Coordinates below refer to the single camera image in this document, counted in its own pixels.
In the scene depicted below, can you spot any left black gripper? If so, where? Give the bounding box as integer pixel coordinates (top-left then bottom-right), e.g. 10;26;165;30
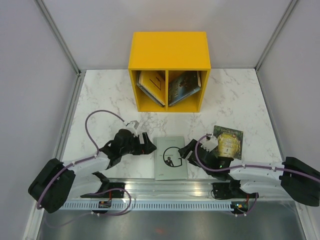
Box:
120;131;157;155

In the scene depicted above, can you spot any clear plastic file folder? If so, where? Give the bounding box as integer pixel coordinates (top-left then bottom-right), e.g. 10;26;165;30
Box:
154;136;188;181

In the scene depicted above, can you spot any green Alice Wonderland book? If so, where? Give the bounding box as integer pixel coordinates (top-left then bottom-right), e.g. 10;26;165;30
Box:
213;125;244;160

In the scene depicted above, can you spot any yellow notebook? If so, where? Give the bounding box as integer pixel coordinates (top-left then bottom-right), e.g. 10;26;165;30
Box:
137;70;166;105

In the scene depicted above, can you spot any dark Wuthering Heights book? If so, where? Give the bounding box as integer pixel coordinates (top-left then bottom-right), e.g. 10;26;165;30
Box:
168;70;202;107

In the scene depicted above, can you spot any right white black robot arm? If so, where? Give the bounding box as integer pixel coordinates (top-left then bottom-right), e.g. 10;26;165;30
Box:
178;139;320;207

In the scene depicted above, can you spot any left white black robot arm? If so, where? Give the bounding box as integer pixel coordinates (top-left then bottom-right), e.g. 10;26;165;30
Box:
28;129;157;214

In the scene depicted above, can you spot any yellow wooden two-slot shelf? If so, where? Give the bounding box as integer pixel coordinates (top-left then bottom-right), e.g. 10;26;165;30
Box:
128;31;211;113

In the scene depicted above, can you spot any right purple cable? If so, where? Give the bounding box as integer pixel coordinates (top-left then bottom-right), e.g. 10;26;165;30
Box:
194;134;320;185

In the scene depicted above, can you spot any purple cable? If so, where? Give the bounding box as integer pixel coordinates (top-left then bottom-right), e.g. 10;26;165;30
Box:
194;134;320;185
36;109;128;211

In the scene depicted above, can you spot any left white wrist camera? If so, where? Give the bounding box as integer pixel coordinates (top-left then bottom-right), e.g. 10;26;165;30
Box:
125;120;140;138

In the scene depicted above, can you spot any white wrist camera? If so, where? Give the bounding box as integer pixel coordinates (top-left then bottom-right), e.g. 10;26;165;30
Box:
200;134;219;152
125;120;140;138

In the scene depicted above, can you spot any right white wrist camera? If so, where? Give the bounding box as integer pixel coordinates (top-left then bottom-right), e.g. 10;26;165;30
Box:
200;134;219;152

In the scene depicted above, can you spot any aluminium front rail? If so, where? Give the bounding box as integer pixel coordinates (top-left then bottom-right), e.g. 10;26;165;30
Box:
34;177;308;201

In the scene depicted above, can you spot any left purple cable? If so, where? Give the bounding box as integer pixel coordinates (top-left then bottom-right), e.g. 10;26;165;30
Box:
36;109;128;211

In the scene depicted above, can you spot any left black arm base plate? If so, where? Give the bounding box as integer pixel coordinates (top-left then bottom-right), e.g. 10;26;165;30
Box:
98;182;126;199

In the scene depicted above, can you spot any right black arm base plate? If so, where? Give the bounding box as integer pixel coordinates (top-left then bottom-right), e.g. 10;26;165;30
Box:
211;180;256;200

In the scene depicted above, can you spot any white slotted cable duct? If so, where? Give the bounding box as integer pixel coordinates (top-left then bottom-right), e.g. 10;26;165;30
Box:
60;200;234;211

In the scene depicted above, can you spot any left aluminium frame post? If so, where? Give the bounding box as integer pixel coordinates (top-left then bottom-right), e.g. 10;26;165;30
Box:
34;0;81;76

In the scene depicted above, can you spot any aluminium frame post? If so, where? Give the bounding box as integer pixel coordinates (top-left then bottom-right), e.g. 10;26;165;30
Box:
34;0;81;76
254;0;300;72

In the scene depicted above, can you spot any right aluminium frame post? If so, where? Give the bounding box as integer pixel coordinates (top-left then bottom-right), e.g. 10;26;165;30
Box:
254;0;300;72

